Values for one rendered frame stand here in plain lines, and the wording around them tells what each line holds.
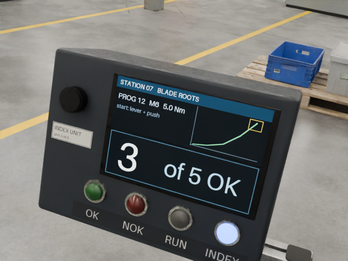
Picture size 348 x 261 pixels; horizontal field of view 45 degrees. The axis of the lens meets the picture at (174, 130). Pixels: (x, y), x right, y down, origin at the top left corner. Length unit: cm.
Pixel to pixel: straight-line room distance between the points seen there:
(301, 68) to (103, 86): 338
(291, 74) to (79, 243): 246
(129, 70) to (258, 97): 13
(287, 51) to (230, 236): 399
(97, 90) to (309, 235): 195
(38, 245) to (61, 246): 11
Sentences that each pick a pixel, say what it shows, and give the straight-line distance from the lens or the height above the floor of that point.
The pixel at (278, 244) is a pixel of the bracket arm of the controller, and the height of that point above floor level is 105.
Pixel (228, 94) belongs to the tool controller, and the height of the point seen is 125.
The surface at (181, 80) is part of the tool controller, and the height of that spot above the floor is 125.
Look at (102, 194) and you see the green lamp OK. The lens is 47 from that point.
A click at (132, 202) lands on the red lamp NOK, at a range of 45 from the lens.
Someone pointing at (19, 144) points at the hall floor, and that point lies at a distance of 283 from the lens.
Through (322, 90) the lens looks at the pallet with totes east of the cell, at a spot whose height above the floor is 14.
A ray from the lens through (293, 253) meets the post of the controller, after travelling 53.
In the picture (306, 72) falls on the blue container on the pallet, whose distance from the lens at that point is 378.
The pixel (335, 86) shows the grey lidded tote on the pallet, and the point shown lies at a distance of 379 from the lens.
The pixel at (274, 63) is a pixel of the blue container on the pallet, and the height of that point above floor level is 29.
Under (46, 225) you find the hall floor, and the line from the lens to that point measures 216.
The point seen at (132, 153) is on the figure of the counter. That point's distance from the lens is 44.
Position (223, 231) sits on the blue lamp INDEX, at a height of 112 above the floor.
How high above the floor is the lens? 139
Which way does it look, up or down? 28 degrees down
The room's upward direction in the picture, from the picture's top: 6 degrees clockwise
